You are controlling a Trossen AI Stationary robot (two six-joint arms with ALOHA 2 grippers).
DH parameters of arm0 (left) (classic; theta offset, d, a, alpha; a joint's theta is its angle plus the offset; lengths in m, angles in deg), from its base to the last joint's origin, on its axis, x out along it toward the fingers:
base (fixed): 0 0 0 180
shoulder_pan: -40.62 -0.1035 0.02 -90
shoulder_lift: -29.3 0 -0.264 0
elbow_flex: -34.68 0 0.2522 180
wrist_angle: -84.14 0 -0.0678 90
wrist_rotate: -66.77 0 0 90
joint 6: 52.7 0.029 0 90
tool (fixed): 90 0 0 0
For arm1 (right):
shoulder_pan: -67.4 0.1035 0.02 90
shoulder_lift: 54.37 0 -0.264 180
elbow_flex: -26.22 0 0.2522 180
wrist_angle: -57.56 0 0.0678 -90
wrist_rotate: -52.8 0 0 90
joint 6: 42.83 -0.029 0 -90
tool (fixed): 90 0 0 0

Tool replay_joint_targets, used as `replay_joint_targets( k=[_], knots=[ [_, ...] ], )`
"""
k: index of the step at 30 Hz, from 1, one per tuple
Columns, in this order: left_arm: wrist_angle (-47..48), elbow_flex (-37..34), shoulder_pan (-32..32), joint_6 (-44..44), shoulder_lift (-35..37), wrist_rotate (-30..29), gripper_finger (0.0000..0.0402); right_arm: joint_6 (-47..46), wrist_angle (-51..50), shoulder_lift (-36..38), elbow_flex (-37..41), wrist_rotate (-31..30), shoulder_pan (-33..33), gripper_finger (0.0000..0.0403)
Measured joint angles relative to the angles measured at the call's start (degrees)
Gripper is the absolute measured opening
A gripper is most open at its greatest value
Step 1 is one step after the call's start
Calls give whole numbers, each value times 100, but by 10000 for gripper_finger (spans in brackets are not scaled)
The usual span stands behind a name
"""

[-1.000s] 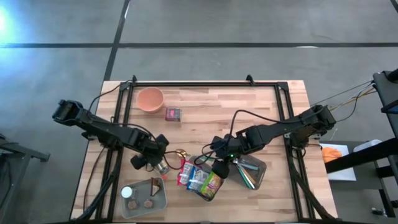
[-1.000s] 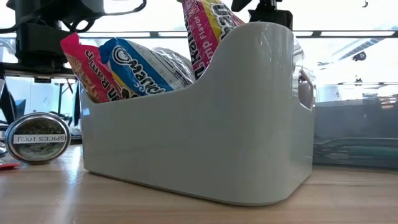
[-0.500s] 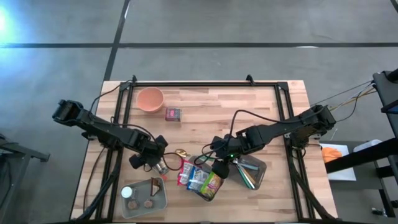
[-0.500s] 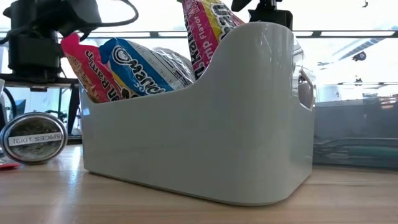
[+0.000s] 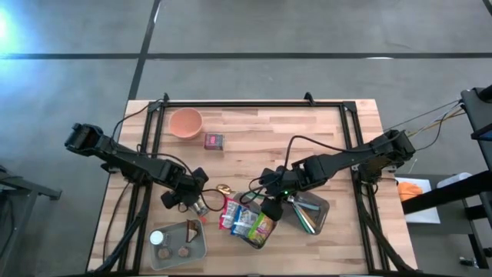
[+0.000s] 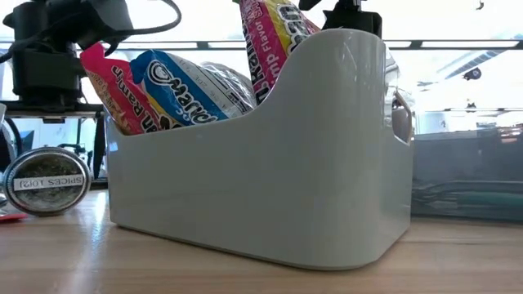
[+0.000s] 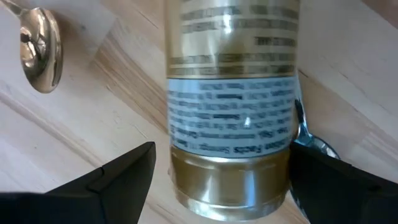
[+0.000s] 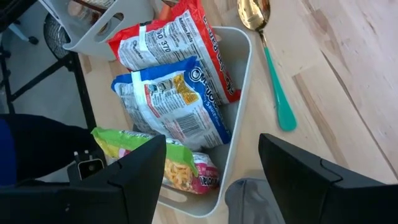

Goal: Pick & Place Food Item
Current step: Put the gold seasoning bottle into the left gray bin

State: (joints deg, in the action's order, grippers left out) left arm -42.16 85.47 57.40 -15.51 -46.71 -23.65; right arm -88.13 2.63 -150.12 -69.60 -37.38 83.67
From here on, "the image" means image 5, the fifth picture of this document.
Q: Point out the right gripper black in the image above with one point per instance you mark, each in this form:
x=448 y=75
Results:
x=282 y=184

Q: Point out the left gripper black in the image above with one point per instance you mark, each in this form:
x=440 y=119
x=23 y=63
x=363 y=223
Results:
x=184 y=188

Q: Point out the glass herb spice jar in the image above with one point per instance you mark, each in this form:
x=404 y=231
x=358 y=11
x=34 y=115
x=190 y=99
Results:
x=200 y=209

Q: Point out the green pink ramen packet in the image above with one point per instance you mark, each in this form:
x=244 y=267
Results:
x=261 y=230

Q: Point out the blue ramen packet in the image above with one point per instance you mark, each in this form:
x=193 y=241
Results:
x=244 y=221

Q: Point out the red ramen packet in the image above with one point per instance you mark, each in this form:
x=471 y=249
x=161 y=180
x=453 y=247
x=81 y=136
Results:
x=228 y=213

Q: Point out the dark grey translucent bin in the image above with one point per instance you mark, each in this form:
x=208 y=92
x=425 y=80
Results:
x=321 y=204

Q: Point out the white round lid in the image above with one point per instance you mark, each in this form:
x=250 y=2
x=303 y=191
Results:
x=157 y=237

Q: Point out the small glass spice jar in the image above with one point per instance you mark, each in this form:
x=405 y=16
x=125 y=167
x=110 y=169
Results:
x=183 y=252
x=164 y=252

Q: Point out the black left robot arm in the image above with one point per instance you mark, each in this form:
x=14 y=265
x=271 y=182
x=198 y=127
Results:
x=127 y=161

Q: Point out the small maroon packet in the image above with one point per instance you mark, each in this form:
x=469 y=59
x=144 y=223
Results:
x=214 y=141

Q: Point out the terracotta bowl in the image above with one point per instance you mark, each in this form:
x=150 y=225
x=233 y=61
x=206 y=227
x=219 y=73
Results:
x=185 y=122

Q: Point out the light grey rectangular bin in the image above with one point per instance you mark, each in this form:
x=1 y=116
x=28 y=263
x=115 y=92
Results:
x=192 y=257

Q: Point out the orange cloth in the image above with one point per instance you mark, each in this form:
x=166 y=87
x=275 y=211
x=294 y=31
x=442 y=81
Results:
x=409 y=191

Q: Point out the white board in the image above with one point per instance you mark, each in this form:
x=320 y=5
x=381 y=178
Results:
x=423 y=215

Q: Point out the black metal furniture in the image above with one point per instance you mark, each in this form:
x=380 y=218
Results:
x=23 y=187

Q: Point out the black diagonal bar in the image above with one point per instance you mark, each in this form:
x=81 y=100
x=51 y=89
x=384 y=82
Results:
x=442 y=196

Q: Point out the white plastic box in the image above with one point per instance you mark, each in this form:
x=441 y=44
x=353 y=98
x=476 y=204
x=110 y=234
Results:
x=453 y=179

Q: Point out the small black floor object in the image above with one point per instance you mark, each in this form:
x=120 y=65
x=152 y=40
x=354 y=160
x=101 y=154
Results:
x=469 y=262

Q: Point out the black equipment cart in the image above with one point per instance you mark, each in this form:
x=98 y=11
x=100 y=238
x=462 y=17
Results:
x=478 y=115

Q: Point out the black aluminium table frame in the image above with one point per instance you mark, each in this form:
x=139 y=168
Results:
x=250 y=104

